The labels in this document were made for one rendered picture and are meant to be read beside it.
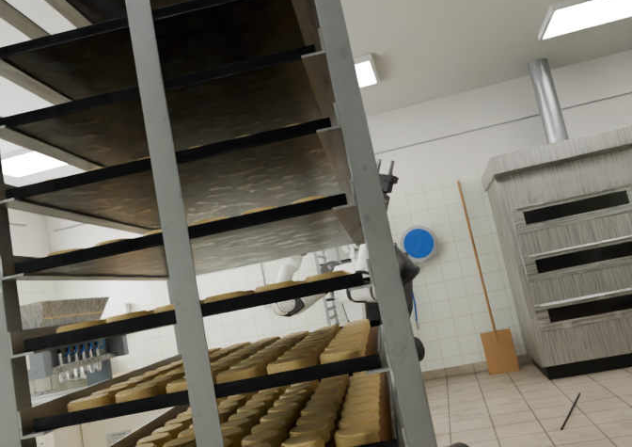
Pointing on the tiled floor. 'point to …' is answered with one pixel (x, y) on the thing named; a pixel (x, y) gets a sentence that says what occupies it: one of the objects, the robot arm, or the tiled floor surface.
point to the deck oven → (568, 248)
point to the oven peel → (503, 356)
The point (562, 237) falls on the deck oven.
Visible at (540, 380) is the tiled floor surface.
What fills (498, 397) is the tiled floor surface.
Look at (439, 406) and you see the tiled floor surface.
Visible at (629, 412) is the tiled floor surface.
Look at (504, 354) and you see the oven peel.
